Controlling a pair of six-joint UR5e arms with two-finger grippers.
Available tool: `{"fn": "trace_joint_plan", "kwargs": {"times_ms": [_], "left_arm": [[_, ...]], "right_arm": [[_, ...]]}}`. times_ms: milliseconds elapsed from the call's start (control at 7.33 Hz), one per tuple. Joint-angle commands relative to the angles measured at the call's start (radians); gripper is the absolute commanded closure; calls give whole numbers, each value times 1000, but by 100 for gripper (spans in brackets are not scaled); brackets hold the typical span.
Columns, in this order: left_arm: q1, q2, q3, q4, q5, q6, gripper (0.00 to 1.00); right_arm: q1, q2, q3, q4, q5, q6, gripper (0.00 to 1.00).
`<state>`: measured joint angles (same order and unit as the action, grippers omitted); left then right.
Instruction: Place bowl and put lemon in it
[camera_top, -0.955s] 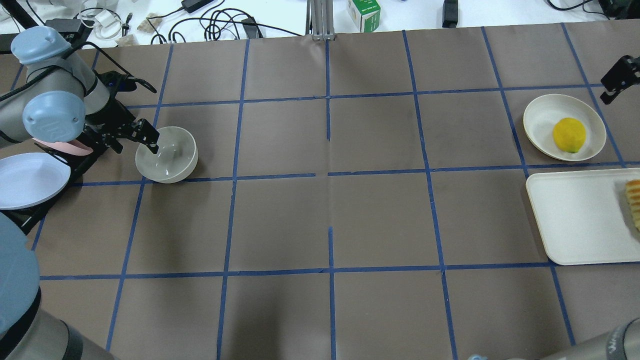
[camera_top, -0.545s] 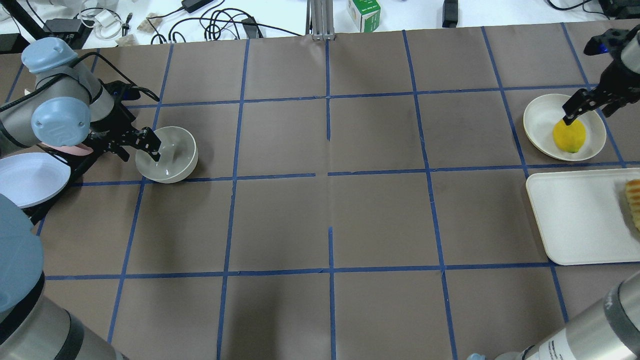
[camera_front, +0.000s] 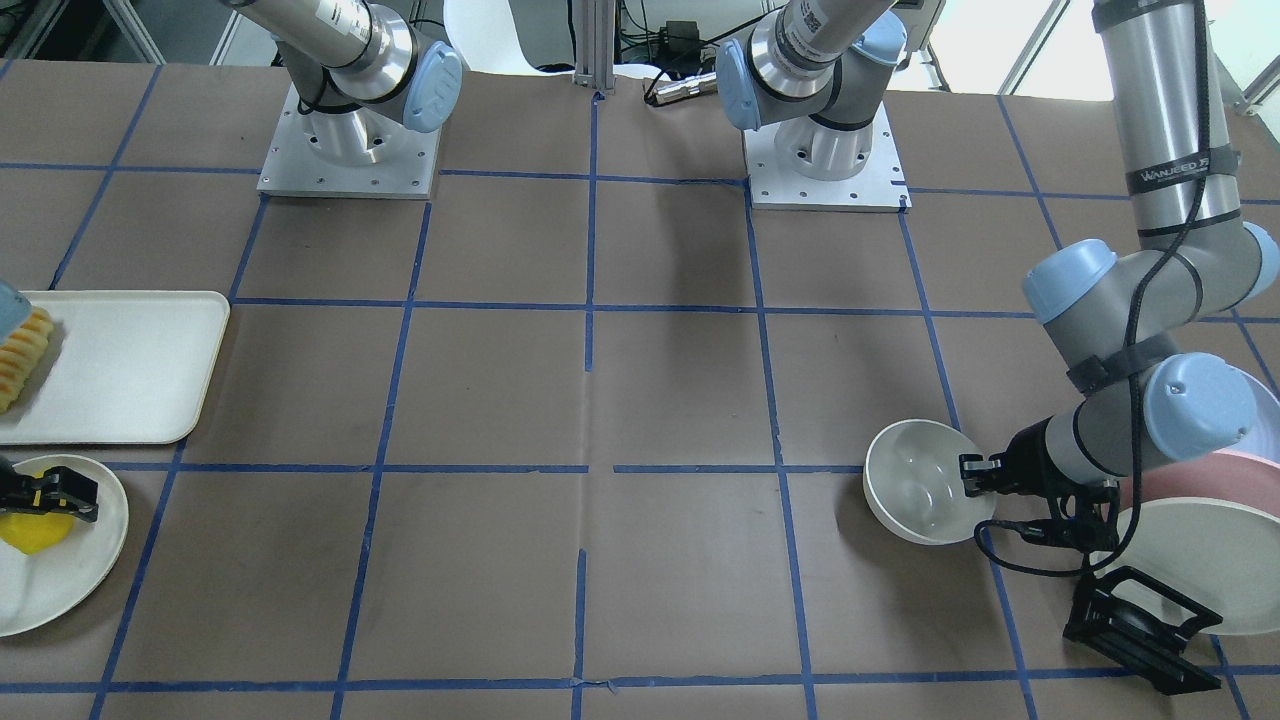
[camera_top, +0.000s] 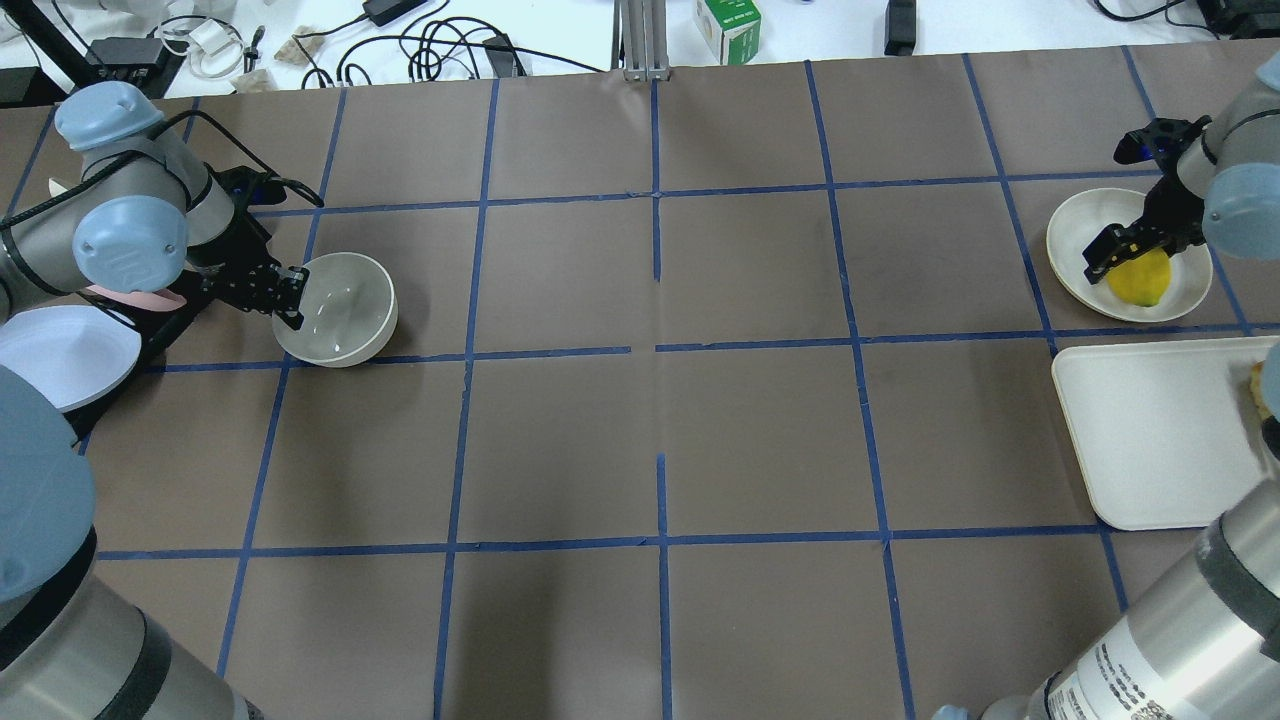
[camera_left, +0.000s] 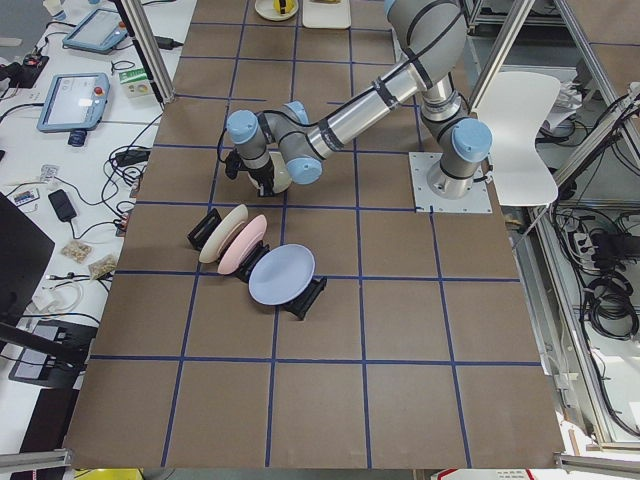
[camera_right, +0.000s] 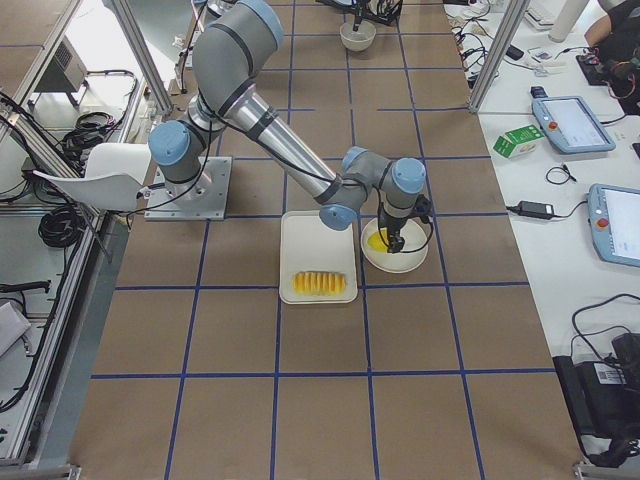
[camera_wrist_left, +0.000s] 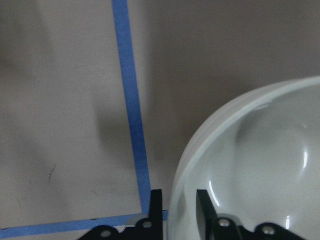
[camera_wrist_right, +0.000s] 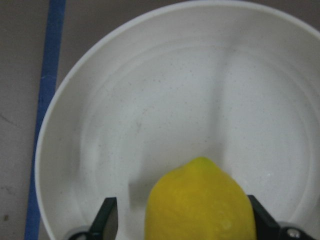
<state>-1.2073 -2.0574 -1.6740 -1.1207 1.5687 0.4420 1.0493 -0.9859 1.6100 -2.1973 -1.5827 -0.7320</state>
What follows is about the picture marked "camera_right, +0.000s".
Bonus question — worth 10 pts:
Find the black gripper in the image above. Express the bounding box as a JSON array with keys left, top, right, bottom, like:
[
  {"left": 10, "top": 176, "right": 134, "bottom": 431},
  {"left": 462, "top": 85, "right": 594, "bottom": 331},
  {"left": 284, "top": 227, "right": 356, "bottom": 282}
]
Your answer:
[{"left": 377, "top": 197, "right": 433, "bottom": 253}]

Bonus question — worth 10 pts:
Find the yellow lemon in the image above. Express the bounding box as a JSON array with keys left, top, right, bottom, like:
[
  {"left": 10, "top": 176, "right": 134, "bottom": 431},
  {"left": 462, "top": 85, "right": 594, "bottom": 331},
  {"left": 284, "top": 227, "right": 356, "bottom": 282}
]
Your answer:
[{"left": 366, "top": 232, "right": 389, "bottom": 253}]

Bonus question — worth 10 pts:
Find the white bowl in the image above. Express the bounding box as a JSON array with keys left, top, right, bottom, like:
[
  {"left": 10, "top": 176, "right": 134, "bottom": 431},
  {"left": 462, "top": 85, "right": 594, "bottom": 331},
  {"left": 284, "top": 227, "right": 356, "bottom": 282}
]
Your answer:
[{"left": 339, "top": 21, "right": 377, "bottom": 52}]

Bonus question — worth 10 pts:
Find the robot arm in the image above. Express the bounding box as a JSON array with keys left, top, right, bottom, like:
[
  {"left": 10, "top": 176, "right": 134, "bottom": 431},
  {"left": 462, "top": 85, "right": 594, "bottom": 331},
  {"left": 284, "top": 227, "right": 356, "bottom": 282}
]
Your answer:
[{"left": 148, "top": 1, "right": 433, "bottom": 253}]

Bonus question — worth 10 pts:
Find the white round plate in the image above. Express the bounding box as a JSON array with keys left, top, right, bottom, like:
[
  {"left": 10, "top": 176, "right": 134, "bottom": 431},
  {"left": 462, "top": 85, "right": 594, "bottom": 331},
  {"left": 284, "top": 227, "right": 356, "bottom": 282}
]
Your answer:
[{"left": 360, "top": 219, "right": 429, "bottom": 274}]

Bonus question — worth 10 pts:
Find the white rectangular tray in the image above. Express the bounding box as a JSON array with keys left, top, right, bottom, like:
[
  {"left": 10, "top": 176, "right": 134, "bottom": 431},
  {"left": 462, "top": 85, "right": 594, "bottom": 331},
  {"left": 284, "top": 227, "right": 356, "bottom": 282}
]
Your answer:
[{"left": 279, "top": 211, "right": 358, "bottom": 305}]

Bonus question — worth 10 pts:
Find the black power adapter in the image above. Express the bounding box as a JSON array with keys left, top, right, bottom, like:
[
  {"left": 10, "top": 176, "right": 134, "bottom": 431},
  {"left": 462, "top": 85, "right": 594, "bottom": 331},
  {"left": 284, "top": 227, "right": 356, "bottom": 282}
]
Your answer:
[{"left": 518, "top": 200, "right": 555, "bottom": 220}]

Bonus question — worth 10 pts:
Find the green white box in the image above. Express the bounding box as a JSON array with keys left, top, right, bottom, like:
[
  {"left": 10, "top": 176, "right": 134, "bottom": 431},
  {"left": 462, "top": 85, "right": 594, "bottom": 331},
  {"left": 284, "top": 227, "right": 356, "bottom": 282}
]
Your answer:
[{"left": 493, "top": 124, "right": 544, "bottom": 159}]

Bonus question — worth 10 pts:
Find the teach pendant tablet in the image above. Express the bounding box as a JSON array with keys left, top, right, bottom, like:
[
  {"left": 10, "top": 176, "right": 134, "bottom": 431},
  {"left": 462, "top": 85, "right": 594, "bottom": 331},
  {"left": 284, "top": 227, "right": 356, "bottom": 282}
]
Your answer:
[
  {"left": 587, "top": 184, "right": 639, "bottom": 267},
  {"left": 531, "top": 96, "right": 616, "bottom": 154}
]

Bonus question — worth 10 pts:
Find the white chair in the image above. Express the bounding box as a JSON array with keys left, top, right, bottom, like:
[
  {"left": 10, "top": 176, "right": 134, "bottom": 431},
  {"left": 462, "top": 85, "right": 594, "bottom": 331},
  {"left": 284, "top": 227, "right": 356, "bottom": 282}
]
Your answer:
[{"left": 34, "top": 143, "right": 151, "bottom": 212}]

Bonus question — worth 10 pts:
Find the aluminium frame post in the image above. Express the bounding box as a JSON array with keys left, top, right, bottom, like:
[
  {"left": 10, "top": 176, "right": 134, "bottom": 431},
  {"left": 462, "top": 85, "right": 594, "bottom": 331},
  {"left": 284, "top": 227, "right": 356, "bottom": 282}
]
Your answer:
[{"left": 468, "top": 0, "right": 529, "bottom": 113}]

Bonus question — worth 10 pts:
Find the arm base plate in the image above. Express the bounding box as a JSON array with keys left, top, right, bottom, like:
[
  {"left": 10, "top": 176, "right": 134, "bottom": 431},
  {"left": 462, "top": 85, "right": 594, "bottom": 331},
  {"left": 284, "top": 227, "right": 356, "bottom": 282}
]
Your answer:
[{"left": 144, "top": 156, "right": 233, "bottom": 221}]

